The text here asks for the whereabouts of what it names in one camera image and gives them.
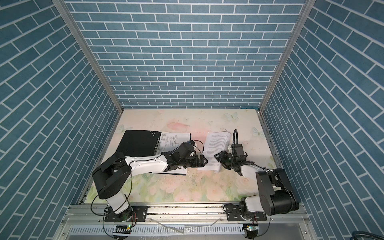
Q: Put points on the white cable duct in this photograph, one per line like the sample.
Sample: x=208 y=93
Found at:
x=157 y=230

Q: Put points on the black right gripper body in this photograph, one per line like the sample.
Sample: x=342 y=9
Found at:
x=227 y=161

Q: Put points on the aluminium corner post right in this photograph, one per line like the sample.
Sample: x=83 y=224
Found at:
x=304 y=14

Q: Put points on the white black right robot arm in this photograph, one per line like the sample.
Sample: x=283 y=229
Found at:
x=275 y=192

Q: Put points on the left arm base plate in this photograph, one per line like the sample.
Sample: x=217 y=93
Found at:
x=133 y=215

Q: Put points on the aluminium corner post left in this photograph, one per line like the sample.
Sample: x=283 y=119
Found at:
x=76 y=32

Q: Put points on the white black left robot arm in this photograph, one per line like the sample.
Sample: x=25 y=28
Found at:
x=111 y=175

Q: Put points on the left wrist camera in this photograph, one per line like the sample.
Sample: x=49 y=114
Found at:
x=186 y=149

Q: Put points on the white text document sheet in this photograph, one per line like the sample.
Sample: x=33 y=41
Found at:
x=215 y=143

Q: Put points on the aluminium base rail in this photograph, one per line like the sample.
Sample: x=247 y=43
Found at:
x=292 y=226

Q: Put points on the orange file folder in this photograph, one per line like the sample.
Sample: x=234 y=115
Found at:
x=139 y=143

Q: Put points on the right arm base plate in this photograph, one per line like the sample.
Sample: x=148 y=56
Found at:
x=236 y=213

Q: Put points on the technical drawing sheet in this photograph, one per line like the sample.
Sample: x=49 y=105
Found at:
x=170 y=141

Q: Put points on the aluminium corner post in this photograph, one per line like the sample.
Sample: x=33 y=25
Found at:
x=304 y=14
x=76 y=32

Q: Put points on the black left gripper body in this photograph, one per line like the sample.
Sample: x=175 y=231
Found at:
x=191 y=161

